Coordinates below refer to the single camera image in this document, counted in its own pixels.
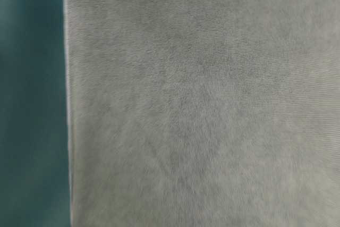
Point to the grey-green terry towel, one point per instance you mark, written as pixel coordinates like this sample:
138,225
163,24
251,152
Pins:
203,112

